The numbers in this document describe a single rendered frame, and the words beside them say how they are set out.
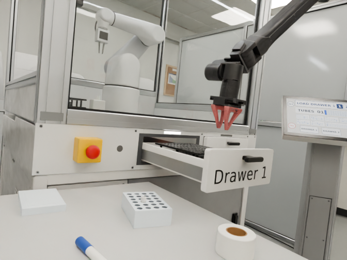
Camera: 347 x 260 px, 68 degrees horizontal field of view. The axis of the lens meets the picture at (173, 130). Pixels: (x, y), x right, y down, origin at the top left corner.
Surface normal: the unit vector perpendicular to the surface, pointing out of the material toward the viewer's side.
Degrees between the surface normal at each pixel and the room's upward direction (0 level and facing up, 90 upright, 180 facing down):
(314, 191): 90
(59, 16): 90
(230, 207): 90
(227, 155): 90
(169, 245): 0
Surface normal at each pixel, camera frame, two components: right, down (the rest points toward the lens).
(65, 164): 0.62, 0.11
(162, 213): 0.39, 0.09
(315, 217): -0.25, 0.03
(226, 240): -0.70, -0.04
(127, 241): 0.10, -0.99
